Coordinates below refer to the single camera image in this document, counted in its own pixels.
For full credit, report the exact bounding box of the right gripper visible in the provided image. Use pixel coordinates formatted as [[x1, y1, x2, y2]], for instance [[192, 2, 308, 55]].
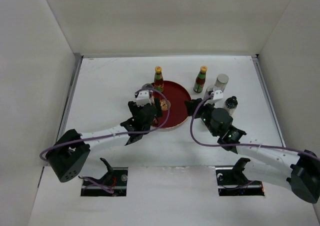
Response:
[[184, 97, 219, 137]]

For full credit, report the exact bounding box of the sauce bottle yellow cap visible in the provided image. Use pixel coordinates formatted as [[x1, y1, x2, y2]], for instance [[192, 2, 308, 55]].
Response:
[[193, 65, 208, 93], [153, 66, 164, 92]]

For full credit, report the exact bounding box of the clear lid sugar jar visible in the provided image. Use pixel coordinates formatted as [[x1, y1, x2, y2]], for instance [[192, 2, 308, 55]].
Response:
[[141, 83, 155, 104]]

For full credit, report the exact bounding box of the silver lid bead jar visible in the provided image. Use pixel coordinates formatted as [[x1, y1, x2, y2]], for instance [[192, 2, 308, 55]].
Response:
[[214, 73, 229, 92]]

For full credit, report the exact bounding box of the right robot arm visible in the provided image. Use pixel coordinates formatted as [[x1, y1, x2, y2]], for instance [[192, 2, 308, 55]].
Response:
[[184, 98, 320, 204]]

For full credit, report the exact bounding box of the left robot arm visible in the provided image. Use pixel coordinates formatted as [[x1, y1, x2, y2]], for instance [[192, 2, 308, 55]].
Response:
[[44, 98, 163, 183]]

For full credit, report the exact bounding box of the red round tray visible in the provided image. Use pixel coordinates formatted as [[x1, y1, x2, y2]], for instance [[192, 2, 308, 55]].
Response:
[[152, 80, 191, 129]]

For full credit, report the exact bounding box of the black pump jar brown powder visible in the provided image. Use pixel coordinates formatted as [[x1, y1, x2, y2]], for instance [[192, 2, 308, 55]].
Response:
[[222, 96, 238, 116]]

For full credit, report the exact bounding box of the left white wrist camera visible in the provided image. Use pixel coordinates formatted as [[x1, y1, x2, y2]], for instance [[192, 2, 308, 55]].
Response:
[[134, 89, 152, 107]]

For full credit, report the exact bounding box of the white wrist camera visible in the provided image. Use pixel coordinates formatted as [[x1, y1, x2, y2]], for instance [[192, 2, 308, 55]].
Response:
[[134, 89, 152, 107], [208, 88, 224, 104]]

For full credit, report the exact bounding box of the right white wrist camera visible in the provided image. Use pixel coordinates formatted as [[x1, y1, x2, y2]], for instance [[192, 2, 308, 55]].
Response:
[[208, 88, 224, 104]]

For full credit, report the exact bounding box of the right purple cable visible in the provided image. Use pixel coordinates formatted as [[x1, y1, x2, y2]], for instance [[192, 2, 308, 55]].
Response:
[[190, 93, 320, 162]]

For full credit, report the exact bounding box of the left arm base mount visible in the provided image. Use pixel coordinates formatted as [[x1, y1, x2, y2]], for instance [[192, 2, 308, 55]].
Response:
[[78, 157, 129, 197]]

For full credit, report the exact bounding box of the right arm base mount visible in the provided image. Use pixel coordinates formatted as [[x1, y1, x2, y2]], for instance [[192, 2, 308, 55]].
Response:
[[215, 158, 265, 197]]

